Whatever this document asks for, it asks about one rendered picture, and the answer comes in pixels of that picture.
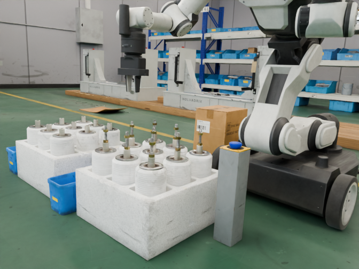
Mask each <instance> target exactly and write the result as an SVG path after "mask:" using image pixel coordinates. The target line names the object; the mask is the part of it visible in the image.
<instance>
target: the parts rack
mask: <svg viewBox="0 0 359 269"><path fill-rule="evenodd" d="M209 9H211V10H215V11H219V15H218V24H217V22H216V21H215V19H214V17H213V16H212V14H211V12H210V10H209V12H203V14H202V33H201V34H186V35H184V36H182V37H173V36H172V35H166V36H151V30H149V36H148V49H151V40H154V39H161V41H160V43H161V42H162V41H163V40H164V51H166V45H167V42H184V41H201V51H200V59H196V63H200V71H199V83H198V85H199V87H200V89H201V91H204V88H212V89H214V92H218V90H219V89H223V90H235V91H242V90H241V88H246V87H241V86H228V85H216V84H206V83H204V82H205V81H204V74H205V64H206V66H207V67H208V69H209V71H210V72H211V74H220V65H221V64H242V65H252V61H254V59H206V58H205V57H206V53H207V52H208V50H209V49H210V48H211V47H212V45H213V44H214V43H215V42H216V40H217V46H216V50H221V47H222V40H226V39H211V37H218V36H240V35H262V34H264V33H263V32H262V31H260V30H247V31H229V32H219V33H207V20H208V15H209V17H210V18H211V20H212V22H213V23H214V25H215V27H216V28H217V27H218V28H223V17H224V7H219V10H218V9H215V8H212V7H209ZM209 13H210V14H209ZM210 15H211V16H212V17H211V16H210ZM213 20H214V21H213ZM215 23H216V24H215ZM273 35H274V34H266V37H259V38H272V37H271V36H273ZM354 35H359V24H356V28H355V33H354ZM233 39H254V38H233ZM212 40H213V41H212ZM206 41H212V42H211V43H210V45H209V46H208V47H207V49H206ZM160 43H159V44H160ZM159 44H158V45H159ZM158 45H157V46H158ZM157 46H156V47H155V48H154V50H155V49H156V48H157ZM158 61H163V72H165V71H166V63H167V62H169V58H158ZM209 64H215V73H214V72H213V70H212V68H211V67H210V65H209ZM318 66H323V67H359V61H354V60H322V61H321V63H320V64H319V65H318ZM210 69H211V70H210ZM157 83H162V84H168V81H165V80H157ZM297 97H308V98H319V99H330V100H341V101H352V102H359V95H357V94H352V95H351V96H347V95H341V93H328V94H323V93H310V92H305V91H301V92H300V93H299V94H298V96H297Z"/></svg>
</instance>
